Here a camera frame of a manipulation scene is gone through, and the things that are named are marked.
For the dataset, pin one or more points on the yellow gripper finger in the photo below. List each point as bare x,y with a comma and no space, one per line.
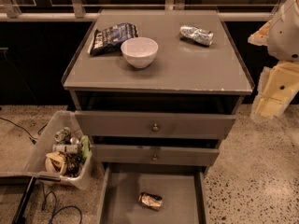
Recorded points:
260,37
276,88

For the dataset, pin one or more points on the crushed orange can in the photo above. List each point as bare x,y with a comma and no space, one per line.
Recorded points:
151,201

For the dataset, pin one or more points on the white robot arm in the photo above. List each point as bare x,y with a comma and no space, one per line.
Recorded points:
283,36

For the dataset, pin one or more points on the crushed silver can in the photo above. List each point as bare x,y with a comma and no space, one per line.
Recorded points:
198,35

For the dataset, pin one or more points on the grey drawer cabinet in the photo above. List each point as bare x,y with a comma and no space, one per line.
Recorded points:
185,77

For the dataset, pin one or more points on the top drawer brass knob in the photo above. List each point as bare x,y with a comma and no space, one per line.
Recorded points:
155,128

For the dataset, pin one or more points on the drawer brass knob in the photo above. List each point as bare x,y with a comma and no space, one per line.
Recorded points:
154,157
155,128

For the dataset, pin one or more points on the bottom grey drawer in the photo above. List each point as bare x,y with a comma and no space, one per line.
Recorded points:
181,187

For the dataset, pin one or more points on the grey drawer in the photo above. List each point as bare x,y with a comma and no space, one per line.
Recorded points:
166,155
181,187
138,124

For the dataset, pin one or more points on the middle drawer brass knob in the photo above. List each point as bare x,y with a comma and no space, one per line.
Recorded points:
154,157

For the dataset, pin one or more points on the middle grey drawer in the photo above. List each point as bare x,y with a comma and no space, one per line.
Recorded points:
166,155

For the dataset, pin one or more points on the top grey drawer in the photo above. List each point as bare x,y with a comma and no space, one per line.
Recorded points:
138,124

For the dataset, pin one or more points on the silver can in bin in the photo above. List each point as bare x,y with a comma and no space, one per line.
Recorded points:
63,135

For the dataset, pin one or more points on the white can in bin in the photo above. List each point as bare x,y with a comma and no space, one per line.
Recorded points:
70,149

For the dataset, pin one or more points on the white ceramic bowl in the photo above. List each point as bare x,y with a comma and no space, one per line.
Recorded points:
139,52

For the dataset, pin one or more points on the blue chip bag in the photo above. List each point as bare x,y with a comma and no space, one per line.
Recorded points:
110,39

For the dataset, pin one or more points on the metal window railing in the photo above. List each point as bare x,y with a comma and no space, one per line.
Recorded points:
88,10

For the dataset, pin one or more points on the green packet in bin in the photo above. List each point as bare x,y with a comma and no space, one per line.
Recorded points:
85,142

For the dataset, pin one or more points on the clear plastic bin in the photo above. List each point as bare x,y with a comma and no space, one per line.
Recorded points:
30,161

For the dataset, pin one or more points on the tan cup in bin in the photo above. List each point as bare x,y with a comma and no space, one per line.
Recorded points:
56,163

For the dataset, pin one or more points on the black bar on floor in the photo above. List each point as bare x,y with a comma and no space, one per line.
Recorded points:
29,183

